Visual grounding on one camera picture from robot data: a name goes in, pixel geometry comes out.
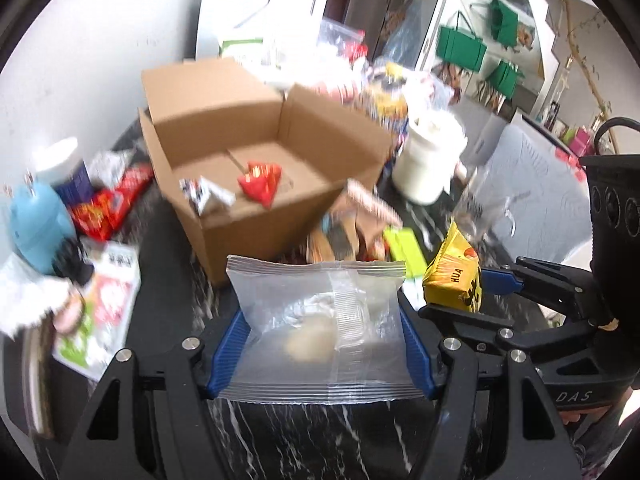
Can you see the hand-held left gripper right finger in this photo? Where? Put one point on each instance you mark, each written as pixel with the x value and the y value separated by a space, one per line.
pixel 415 355

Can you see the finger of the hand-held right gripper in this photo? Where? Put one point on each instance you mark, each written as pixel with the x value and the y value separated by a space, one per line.
pixel 500 281
pixel 470 321

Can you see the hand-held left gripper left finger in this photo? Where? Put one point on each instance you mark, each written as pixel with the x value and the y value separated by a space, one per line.
pixel 227 355

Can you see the yellow snack packet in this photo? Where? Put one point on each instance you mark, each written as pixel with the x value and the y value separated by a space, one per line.
pixel 452 270

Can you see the green and white snack packet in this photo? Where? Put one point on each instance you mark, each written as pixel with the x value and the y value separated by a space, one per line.
pixel 402 252

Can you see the clear plastic snack packet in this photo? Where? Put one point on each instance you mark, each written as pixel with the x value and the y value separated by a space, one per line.
pixel 320 320

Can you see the small white blue snack packet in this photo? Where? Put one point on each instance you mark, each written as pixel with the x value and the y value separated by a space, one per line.
pixel 207 195

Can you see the red snack packet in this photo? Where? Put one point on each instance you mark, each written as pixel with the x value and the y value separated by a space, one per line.
pixel 260 182

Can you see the brown cardboard box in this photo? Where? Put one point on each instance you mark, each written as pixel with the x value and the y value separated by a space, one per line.
pixel 225 95

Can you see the clear glass mug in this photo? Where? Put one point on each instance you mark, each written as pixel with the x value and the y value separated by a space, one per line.
pixel 480 210

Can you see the grey leaf-pattern chair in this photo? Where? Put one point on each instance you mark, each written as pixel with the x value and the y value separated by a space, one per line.
pixel 540 175

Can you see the brown gold snack packet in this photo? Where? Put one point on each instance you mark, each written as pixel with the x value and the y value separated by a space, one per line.
pixel 332 240

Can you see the white ceramic jar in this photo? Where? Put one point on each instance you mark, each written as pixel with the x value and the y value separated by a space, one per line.
pixel 425 160

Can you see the pink striped snack packet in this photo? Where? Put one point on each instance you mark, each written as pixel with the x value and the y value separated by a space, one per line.
pixel 372 202

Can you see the long red snack bar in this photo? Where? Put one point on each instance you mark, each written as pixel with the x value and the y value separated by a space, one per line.
pixel 131 190

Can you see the green tote bag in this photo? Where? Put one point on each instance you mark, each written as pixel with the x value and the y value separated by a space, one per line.
pixel 505 80
pixel 460 47
pixel 504 22

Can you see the patterned hanging bag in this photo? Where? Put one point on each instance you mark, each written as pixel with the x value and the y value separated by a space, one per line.
pixel 454 77

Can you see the white paper napkin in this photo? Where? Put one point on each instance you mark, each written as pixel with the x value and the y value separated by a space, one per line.
pixel 27 295

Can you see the drink bottle with yellow cap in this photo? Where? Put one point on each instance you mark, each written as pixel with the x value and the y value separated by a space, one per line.
pixel 387 97

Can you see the silver snack packet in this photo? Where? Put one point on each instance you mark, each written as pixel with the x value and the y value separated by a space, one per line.
pixel 110 167

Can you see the light blue round device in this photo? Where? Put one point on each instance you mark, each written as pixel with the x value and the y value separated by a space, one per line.
pixel 40 225

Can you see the dark bottle with white cap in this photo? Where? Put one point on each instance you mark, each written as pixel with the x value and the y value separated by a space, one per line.
pixel 60 160

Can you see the clear hanging plastic bag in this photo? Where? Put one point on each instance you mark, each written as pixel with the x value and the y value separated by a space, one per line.
pixel 405 35

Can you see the clear zip plastic bag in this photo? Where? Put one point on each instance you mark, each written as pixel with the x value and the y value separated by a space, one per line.
pixel 340 35

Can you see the green and white carton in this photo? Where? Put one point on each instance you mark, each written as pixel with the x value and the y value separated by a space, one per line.
pixel 242 50

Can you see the white refrigerator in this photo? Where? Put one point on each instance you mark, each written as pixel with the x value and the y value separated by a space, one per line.
pixel 240 5

